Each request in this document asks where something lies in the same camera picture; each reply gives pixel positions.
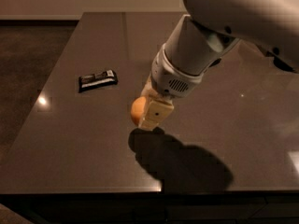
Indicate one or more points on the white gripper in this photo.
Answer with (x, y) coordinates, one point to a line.
(170, 76)

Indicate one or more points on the orange fruit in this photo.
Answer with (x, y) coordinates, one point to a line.
(137, 109)

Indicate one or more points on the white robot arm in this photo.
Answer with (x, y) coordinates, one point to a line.
(208, 30)

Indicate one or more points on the black rxbar chocolate bar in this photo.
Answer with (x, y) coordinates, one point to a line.
(97, 80)

